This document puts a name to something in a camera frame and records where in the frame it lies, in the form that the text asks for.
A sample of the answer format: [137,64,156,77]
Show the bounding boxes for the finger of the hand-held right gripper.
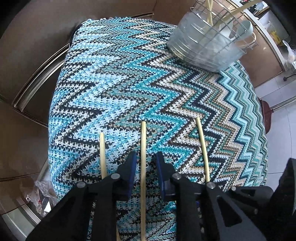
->
[228,186,275,219]

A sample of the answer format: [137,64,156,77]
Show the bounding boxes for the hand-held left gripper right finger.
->
[155,151,267,241]

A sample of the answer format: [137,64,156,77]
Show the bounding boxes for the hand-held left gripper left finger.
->
[25,151,137,241]

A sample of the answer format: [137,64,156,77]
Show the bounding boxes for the bamboo chopstick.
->
[99,132,121,241]
[139,121,147,241]
[228,0,260,17]
[195,117,211,183]

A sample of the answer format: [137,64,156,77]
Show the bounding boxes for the wire utensil holder with tray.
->
[166,0,259,73]

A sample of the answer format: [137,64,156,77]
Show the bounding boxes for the red wooden stool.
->
[258,99,275,135]

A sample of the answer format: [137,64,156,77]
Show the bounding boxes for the zigzag knitted table cloth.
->
[47,17,269,241]

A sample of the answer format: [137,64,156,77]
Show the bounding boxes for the clear plastic bag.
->
[25,179,58,219]

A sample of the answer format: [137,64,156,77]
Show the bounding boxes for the crumpled clear plastic bags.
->
[282,38,296,78]

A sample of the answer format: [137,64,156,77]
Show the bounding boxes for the metal cabinet handle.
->
[12,42,71,110]

